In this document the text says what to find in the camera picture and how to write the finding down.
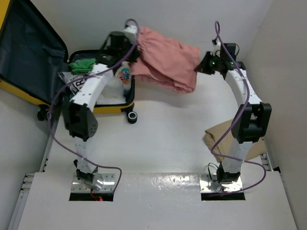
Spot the newspaper print cloth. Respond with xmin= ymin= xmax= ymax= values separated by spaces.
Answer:
xmin=58 ymin=71 xmax=93 ymax=96

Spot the first aid kit box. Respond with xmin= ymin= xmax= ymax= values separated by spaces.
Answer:
xmin=115 ymin=61 xmax=132 ymax=94

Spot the white front platform board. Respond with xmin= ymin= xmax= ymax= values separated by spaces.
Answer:
xmin=19 ymin=172 xmax=296 ymax=230

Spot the metal base plate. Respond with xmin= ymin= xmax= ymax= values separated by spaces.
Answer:
xmin=199 ymin=173 xmax=243 ymax=194
xmin=71 ymin=173 xmax=115 ymax=193

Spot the pink garment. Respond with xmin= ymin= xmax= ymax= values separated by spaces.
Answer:
xmin=130 ymin=27 xmax=201 ymax=93

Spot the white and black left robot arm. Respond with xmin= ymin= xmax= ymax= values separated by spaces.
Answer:
xmin=63 ymin=27 xmax=139 ymax=191

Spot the aluminium frame rail left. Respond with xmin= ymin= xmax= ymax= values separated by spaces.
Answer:
xmin=8 ymin=107 xmax=60 ymax=230

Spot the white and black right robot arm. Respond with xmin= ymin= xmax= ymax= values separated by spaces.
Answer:
xmin=195 ymin=39 xmax=272 ymax=184

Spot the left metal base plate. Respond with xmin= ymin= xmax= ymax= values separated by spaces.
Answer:
xmin=71 ymin=173 xmax=115 ymax=193

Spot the green cloth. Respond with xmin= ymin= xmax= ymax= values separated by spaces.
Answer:
xmin=69 ymin=58 xmax=96 ymax=74

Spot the cream cloth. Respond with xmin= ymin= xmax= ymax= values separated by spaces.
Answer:
xmin=96 ymin=77 xmax=126 ymax=105

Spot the beige folded garment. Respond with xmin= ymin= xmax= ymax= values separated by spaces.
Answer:
xmin=203 ymin=120 xmax=266 ymax=161

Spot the yellow open suitcase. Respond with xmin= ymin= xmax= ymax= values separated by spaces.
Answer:
xmin=0 ymin=0 xmax=138 ymax=124

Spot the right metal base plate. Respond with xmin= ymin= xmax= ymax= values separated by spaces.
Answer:
xmin=199 ymin=173 xmax=243 ymax=194

